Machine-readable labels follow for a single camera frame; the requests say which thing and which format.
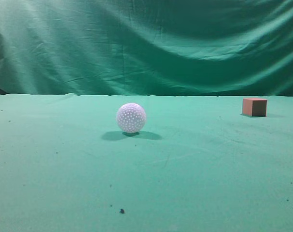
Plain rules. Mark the red-brown cube block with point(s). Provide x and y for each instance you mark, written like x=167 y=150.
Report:
x=254 y=107

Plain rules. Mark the white dimpled golf ball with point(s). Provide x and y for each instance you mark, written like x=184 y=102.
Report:
x=131 y=117

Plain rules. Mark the green backdrop curtain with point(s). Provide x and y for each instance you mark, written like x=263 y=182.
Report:
x=147 y=47

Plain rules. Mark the green table cloth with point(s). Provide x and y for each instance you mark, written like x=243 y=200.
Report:
x=197 y=165

